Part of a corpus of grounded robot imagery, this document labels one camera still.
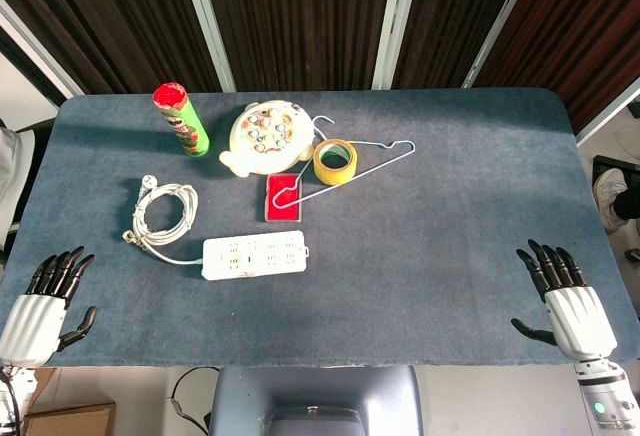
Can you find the white garment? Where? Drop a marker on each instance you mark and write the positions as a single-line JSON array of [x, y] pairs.
[[10, 181]]

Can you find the black trouser leg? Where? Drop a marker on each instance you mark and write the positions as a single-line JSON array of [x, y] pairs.
[[630, 206]]

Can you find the cream fishing game toy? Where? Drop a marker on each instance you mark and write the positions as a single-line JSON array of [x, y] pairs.
[[265, 138]]

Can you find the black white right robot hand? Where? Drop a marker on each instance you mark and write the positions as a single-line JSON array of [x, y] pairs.
[[580, 321]]

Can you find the brown cardboard box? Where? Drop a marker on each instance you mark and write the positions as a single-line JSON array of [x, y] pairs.
[[70, 421]]

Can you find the white sneaker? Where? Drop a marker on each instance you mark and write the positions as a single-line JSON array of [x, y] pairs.
[[607, 196]]

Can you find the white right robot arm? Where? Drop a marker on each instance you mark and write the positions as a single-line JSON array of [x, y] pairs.
[[600, 396]]

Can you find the green red chips can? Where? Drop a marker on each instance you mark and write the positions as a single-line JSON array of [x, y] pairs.
[[187, 128]]

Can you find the blue felt table cloth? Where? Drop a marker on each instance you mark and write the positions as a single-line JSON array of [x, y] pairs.
[[400, 266]]

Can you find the white power strip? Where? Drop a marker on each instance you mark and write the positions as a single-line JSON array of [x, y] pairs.
[[255, 256]]

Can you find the yellow tape roll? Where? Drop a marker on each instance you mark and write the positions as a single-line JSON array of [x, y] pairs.
[[336, 173]]

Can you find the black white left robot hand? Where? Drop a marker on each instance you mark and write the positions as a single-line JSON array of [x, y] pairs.
[[32, 326]]

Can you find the white partition frame post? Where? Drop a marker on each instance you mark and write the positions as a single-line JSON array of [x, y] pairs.
[[502, 21], [607, 116], [395, 21], [208, 26], [40, 51]]

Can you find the red ink pad box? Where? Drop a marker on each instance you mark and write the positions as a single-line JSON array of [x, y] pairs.
[[285, 211]]

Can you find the dark slatted partition panel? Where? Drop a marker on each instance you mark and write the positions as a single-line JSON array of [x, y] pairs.
[[110, 16], [300, 16], [450, 16], [585, 21]]

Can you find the blue grey robot torso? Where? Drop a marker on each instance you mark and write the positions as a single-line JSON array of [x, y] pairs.
[[315, 391]]

